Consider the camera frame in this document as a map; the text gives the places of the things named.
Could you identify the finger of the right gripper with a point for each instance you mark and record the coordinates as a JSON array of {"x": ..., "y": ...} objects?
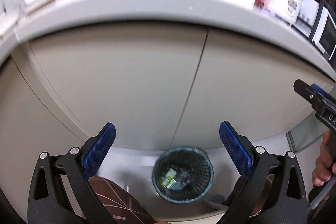
[
  {"x": 308, "y": 93},
  {"x": 323, "y": 93}
]

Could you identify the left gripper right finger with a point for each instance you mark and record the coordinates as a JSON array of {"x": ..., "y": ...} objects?
[{"x": 286, "y": 202}]

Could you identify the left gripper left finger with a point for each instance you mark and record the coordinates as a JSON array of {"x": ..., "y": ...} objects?
[{"x": 48, "y": 200}]

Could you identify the dark mesh trash bin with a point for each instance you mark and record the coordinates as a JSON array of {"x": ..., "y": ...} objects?
[{"x": 195, "y": 174}]

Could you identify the green white carton trash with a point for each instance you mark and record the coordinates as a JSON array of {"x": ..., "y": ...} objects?
[{"x": 168, "y": 180}]

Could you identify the person's right hand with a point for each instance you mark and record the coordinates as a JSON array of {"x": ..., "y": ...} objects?
[{"x": 324, "y": 167}]

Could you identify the white microwave oven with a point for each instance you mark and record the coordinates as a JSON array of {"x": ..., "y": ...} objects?
[{"x": 324, "y": 25}]

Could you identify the right cabinet door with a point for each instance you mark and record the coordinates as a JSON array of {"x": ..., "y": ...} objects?
[{"x": 247, "y": 83}]

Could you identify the cabinet door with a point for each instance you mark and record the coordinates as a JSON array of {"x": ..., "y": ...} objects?
[
  {"x": 247, "y": 83},
  {"x": 136, "y": 75}
]

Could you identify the white floral rice cooker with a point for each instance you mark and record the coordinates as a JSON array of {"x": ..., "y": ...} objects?
[{"x": 285, "y": 9}]

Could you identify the left cabinet door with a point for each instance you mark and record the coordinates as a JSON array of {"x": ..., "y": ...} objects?
[{"x": 136, "y": 75}]

